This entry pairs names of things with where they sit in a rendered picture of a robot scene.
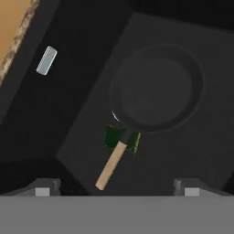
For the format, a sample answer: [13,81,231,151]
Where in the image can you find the black pan with wooden handle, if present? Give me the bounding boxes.
[94,43,205,191]

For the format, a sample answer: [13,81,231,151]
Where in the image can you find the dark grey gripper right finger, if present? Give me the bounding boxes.
[173,177,233,197]

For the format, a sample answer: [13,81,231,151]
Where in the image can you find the green sponge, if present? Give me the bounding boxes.
[103,123,143,155]

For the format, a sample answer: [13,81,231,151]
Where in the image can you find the black cupboard front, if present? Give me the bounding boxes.
[0,0,135,172]

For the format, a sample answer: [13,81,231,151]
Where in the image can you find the black hob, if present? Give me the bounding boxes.
[56,12,234,197]

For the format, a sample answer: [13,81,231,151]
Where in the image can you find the silver cupboard handle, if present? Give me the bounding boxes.
[36,45,59,77]

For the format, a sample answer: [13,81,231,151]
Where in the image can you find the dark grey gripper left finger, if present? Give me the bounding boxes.
[3,177,62,197]

